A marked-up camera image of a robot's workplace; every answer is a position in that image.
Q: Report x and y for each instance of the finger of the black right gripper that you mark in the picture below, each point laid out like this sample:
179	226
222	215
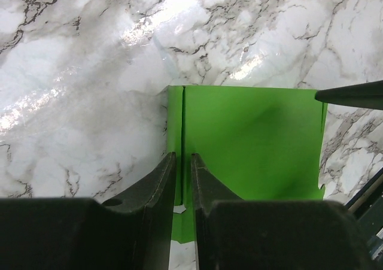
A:
366	95

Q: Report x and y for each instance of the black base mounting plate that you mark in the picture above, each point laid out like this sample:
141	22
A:
366	207

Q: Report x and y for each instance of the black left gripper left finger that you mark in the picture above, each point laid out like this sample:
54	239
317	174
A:
147	209

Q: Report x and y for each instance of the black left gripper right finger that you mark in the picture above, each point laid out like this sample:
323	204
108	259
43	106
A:
206	189

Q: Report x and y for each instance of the green paper box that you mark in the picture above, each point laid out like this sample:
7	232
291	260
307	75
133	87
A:
262	143

